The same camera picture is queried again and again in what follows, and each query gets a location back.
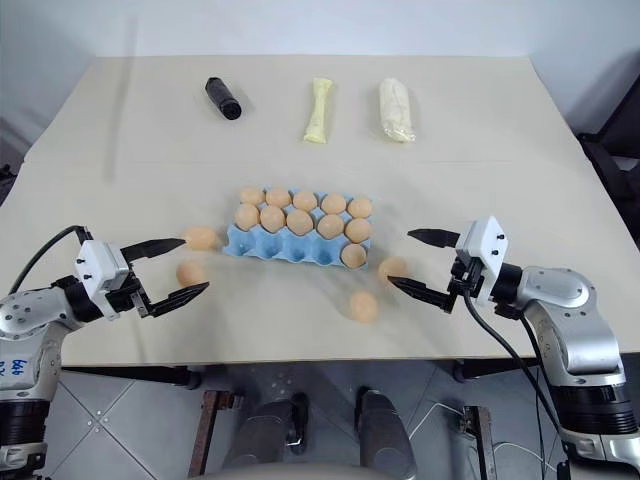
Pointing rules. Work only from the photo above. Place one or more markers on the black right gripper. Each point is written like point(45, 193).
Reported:
point(469, 280)

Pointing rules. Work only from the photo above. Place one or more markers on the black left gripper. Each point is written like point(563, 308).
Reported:
point(122, 301)

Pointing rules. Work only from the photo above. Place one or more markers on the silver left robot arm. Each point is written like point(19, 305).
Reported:
point(30, 310)

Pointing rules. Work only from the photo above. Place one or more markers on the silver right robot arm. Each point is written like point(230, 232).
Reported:
point(565, 310)

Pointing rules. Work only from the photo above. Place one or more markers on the blue egg tray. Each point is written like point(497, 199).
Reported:
point(280, 247)

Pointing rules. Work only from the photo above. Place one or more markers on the brown egg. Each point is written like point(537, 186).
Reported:
point(360, 207)
point(190, 273)
point(330, 226)
point(251, 195)
point(201, 238)
point(299, 222)
point(394, 269)
point(246, 216)
point(272, 219)
point(304, 200)
point(358, 230)
point(278, 197)
point(363, 306)
point(353, 255)
point(333, 203)

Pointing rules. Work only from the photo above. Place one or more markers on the white bag pack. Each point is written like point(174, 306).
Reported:
point(396, 111)

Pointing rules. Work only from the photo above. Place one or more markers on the rusty metal leg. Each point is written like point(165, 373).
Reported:
point(210, 430)
point(479, 440)

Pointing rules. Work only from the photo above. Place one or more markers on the dark rounded shape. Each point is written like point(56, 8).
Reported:
point(382, 430)
point(265, 430)

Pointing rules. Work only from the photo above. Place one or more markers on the black bag roll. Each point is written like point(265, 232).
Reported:
point(223, 98)

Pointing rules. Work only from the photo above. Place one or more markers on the pale yellow bag pack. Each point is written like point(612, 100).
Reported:
point(318, 110)

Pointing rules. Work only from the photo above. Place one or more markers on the black chair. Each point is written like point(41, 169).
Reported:
point(612, 150)

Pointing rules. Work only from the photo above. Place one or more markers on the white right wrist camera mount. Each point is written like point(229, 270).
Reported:
point(482, 240)

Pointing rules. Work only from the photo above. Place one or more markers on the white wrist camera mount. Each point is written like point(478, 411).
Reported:
point(482, 240)
point(100, 265)

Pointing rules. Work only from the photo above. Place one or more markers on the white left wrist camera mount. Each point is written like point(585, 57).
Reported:
point(100, 265)

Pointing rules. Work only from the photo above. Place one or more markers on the black table frame bar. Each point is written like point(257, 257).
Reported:
point(495, 367)
point(130, 375)

